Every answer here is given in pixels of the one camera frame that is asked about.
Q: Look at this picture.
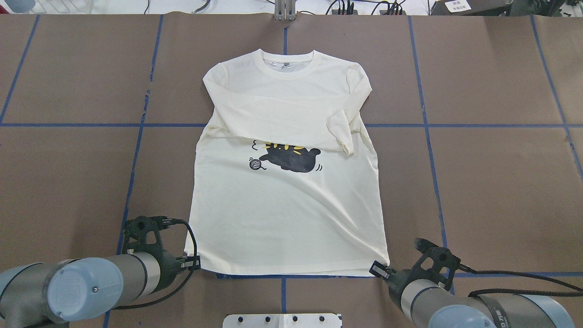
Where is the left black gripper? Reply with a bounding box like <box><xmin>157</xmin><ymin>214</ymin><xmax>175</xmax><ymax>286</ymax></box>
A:
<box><xmin>158</xmin><ymin>251</ymin><xmax>201</xmax><ymax>288</ymax></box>

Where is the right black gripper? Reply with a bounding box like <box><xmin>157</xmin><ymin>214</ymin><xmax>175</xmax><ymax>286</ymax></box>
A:
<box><xmin>370</xmin><ymin>260</ymin><xmax>420</xmax><ymax>297</ymax></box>

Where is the cream long-sleeve cat shirt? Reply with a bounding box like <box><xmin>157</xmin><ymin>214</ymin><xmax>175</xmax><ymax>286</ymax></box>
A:
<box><xmin>184</xmin><ymin>49</ymin><xmax>391</xmax><ymax>277</ymax></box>

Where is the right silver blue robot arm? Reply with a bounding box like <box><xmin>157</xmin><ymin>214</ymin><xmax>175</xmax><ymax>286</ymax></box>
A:
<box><xmin>370</xmin><ymin>261</ymin><xmax>575</xmax><ymax>328</ymax></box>

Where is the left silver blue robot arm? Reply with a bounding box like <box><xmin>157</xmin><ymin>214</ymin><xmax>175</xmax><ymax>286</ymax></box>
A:
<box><xmin>1</xmin><ymin>252</ymin><xmax>200</xmax><ymax>328</ymax></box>

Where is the blue plastic cup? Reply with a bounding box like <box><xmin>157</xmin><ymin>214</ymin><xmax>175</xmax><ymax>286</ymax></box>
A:
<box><xmin>3</xmin><ymin>0</ymin><xmax>36</xmax><ymax>13</ymax></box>

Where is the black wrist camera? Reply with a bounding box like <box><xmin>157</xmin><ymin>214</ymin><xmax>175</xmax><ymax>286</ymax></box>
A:
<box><xmin>122</xmin><ymin>215</ymin><xmax>187</xmax><ymax>257</ymax></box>
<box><xmin>410</xmin><ymin>237</ymin><xmax>471</xmax><ymax>291</ymax></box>

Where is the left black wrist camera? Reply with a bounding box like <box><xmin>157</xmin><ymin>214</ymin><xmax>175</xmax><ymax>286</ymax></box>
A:
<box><xmin>122</xmin><ymin>215</ymin><xmax>187</xmax><ymax>257</ymax></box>

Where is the right black braided cable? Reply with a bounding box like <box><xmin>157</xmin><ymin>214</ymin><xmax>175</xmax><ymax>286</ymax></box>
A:
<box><xmin>460</xmin><ymin>264</ymin><xmax>583</xmax><ymax>297</ymax></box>

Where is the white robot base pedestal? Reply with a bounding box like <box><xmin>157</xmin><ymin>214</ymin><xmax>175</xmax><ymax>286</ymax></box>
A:
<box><xmin>222</xmin><ymin>313</ymin><xmax>343</xmax><ymax>328</ymax></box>

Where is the aluminium frame post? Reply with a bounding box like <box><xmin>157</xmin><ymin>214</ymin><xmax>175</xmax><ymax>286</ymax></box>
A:
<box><xmin>272</xmin><ymin>0</ymin><xmax>297</xmax><ymax>21</ymax></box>

